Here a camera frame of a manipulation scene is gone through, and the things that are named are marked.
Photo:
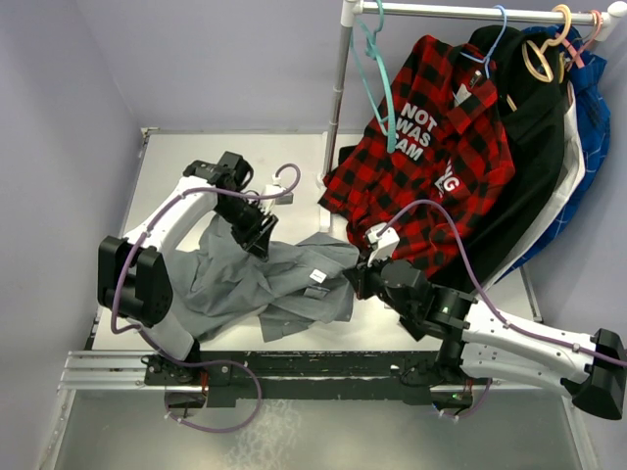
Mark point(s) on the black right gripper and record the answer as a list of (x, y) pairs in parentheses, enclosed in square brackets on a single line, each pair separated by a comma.
[(361, 273)]

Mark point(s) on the blue checked shirt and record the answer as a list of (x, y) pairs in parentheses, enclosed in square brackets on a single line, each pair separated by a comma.
[(593, 119)]

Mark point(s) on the pink plastic hanger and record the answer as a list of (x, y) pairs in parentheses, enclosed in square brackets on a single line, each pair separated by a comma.
[(574, 49)]

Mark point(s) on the white hanging shirt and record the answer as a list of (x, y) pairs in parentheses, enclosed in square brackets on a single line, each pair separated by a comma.
[(543, 227)]

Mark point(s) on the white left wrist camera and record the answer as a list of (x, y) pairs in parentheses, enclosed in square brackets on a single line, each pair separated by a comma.
[(274, 195)]

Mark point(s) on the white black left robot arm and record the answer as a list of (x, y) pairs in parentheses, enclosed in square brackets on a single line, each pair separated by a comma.
[(133, 279)]

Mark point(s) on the grey button-up shirt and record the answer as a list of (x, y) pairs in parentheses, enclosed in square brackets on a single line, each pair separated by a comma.
[(219, 283)]

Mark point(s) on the black hanging shirt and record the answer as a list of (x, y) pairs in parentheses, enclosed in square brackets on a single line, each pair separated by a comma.
[(535, 140)]

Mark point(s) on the beige wooden hanger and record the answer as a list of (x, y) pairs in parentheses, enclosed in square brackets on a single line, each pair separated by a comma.
[(531, 66)]

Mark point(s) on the aluminium extrusion rail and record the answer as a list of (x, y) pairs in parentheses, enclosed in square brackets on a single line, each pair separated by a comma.
[(124, 371)]

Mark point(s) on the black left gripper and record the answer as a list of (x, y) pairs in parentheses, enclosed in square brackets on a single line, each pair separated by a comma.
[(258, 245)]

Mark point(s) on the red black plaid shirt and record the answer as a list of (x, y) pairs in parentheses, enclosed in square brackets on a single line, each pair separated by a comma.
[(450, 164)]

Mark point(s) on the silver clothes rack frame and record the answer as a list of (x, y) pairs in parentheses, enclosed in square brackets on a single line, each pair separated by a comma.
[(351, 10)]

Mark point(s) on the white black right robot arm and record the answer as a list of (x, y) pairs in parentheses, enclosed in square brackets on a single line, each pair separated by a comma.
[(479, 341)]

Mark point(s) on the white woven size label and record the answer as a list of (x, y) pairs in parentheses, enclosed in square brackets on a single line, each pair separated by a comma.
[(318, 276)]

